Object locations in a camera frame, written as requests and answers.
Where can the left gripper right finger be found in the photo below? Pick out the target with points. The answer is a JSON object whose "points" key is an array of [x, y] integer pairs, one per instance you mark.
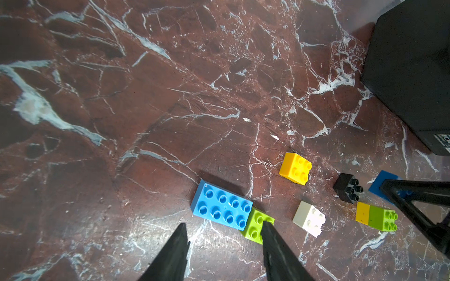
{"points": [[280, 262]]}

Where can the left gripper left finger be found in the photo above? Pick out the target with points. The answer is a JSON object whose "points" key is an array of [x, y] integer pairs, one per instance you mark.
{"points": [[170, 264]]}

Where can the white lego brick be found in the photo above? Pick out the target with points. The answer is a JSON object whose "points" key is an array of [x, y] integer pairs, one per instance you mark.
{"points": [[309, 218]]}

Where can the black lego brick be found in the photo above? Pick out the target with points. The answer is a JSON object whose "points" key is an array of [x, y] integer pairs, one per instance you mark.
{"points": [[347, 188]]}

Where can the orange-yellow lego brick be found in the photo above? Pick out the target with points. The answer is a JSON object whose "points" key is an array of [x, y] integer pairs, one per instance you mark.
{"points": [[295, 168]]}

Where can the yellow lego brick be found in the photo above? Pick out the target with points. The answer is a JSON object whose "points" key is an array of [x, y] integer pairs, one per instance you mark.
{"points": [[362, 213]]}

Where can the lime green lego brick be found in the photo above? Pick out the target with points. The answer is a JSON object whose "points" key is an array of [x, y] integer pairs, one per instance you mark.
{"points": [[254, 225]]}

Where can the blue 2x4 lego brick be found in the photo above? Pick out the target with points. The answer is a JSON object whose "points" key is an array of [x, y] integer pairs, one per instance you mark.
{"points": [[214, 203]]}

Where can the yellow black toolbox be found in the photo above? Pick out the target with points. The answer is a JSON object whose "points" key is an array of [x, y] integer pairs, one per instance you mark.
{"points": [[408, 68]]}

